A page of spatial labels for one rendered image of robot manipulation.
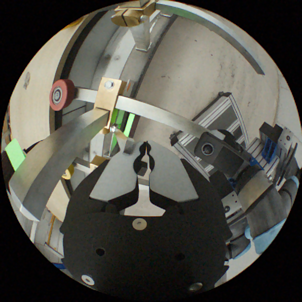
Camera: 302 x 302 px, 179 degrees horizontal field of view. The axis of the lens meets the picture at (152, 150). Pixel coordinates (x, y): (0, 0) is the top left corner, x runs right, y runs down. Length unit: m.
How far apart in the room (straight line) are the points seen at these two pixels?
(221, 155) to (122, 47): 0.54
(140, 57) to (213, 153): 0.38
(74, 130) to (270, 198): 0.29
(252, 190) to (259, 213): 0.04
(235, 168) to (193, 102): 1.03
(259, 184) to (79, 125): 0.28
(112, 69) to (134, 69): 0.14
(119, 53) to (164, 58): 0.70
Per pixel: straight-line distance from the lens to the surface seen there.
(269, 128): 0.74
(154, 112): 0.24
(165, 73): 1.12
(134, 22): 0.21
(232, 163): 0.20
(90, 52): 0.49
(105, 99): 0.25
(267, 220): 0.18
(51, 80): 0.33
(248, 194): 0.19
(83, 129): 0.15
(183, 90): 1.14
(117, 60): 0.52
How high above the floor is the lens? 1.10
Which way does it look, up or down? 58 degrees down
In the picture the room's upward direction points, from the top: 179 degrees clockwise
